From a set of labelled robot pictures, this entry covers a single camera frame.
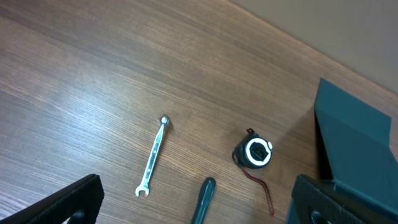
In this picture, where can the black red screwdriver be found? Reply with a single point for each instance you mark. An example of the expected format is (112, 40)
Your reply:
(205, 197)

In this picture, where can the silver combination wrench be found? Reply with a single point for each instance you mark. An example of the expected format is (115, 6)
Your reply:
(144, 185)

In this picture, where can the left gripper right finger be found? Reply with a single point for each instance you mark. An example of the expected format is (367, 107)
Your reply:
(323, 201)

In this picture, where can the dark green box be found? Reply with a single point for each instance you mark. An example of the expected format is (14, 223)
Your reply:
(352, 140)

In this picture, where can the black round tape measure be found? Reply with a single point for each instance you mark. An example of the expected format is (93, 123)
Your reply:
(254, 152)

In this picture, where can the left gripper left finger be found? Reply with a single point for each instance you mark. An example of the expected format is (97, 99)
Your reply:
(79, 202)

